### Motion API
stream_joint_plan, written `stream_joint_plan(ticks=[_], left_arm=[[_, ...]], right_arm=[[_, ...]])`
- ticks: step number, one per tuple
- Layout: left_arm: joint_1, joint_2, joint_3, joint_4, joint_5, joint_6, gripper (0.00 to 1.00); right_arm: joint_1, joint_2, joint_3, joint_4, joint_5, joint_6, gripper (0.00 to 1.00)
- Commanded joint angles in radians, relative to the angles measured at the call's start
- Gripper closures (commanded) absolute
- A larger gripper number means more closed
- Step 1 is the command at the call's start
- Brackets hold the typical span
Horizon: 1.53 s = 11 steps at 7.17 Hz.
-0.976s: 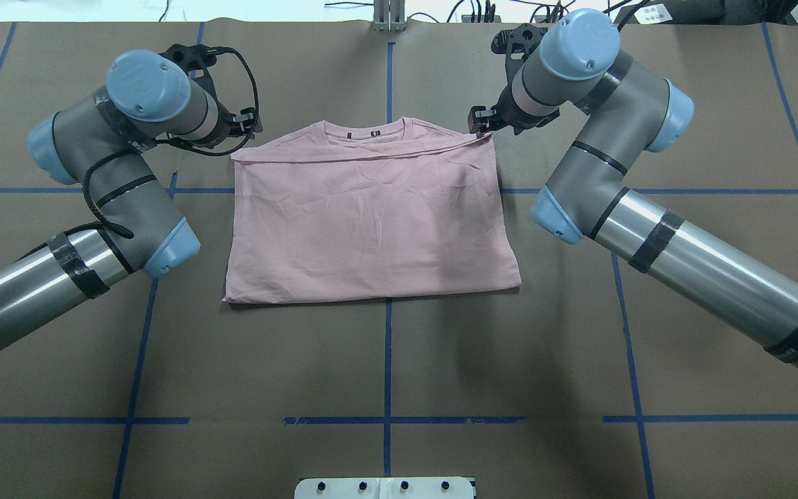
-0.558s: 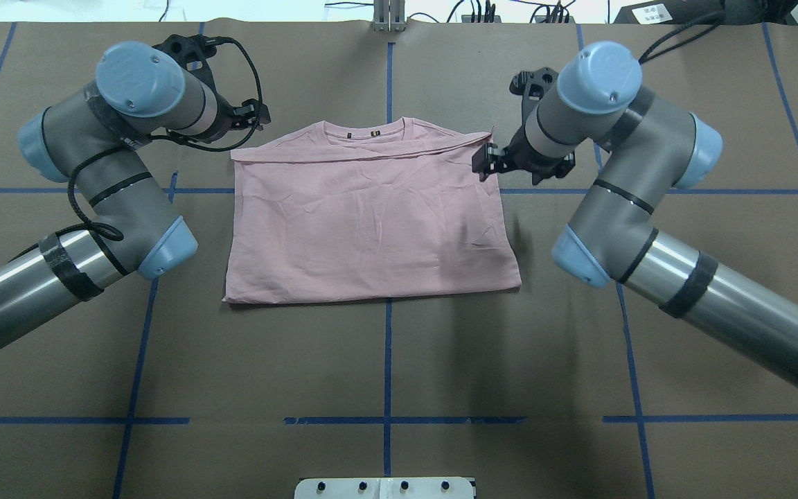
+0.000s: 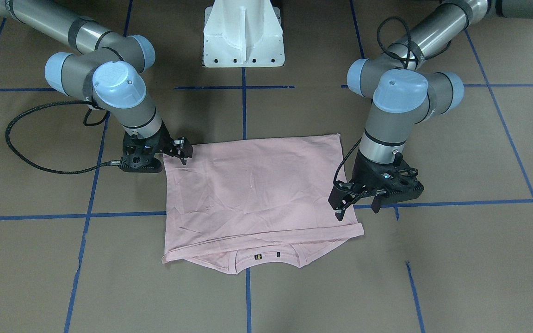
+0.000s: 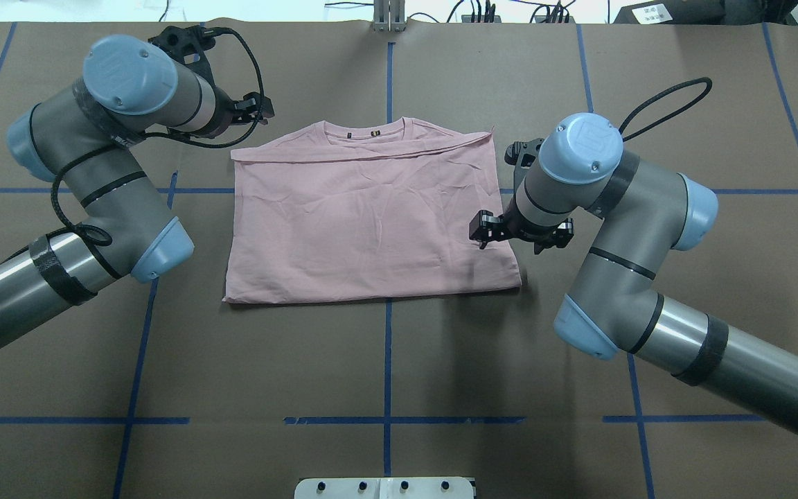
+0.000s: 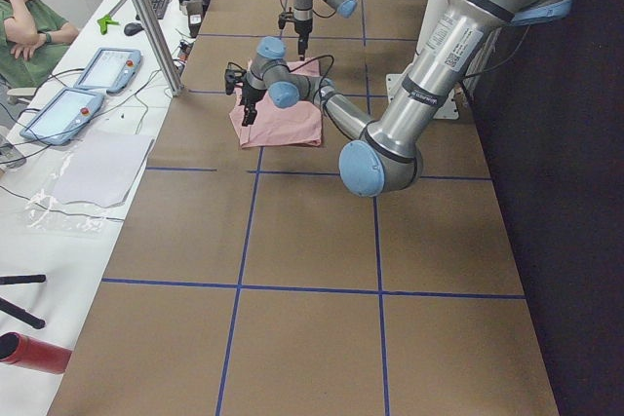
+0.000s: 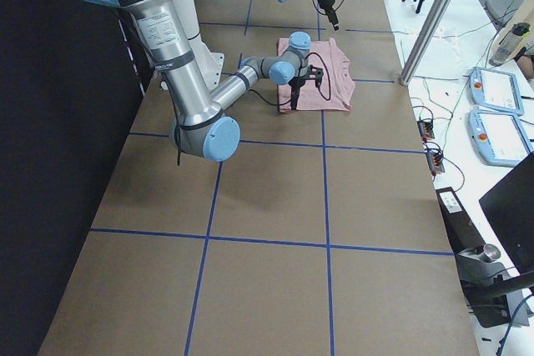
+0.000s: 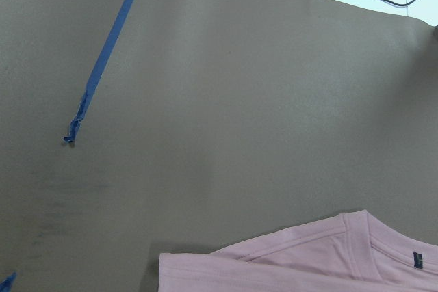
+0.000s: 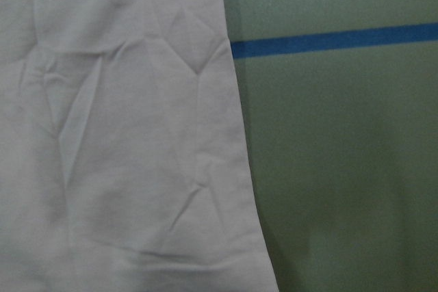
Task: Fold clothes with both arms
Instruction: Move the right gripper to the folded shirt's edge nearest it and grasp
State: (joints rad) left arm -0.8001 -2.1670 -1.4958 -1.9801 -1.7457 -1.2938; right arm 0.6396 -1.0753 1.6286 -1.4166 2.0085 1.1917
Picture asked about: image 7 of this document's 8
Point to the pink Snoopy t-shirt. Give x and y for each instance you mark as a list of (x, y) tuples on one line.
[(349, 252)]

